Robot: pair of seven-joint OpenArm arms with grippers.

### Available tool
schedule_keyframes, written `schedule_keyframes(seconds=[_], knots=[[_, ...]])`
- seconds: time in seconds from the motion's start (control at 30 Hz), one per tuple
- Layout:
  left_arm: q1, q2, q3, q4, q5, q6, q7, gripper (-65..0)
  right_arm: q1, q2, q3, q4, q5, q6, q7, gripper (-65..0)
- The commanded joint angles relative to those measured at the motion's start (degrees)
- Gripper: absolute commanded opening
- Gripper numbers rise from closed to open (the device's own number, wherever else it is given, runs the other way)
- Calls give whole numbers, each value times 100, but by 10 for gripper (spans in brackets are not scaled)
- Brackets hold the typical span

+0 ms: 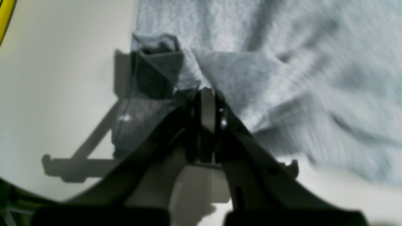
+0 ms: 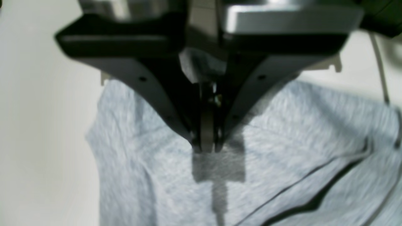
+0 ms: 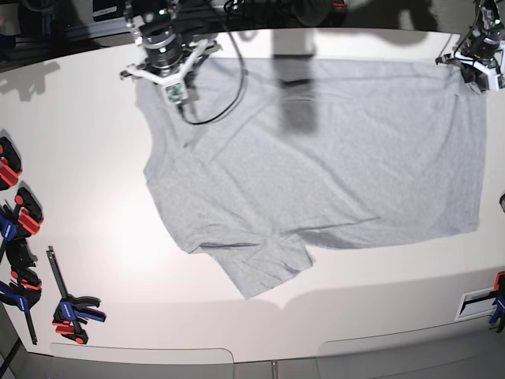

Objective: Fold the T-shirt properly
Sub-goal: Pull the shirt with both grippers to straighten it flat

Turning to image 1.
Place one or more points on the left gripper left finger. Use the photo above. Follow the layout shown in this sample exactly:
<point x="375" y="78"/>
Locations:
<point x="137" y="191"/>

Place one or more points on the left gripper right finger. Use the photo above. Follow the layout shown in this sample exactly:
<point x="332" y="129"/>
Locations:
<point x="263" y="191"/>

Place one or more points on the grey T-shirt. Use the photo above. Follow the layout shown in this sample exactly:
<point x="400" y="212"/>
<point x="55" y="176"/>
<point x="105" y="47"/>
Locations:
<point x="320" y="77"/>

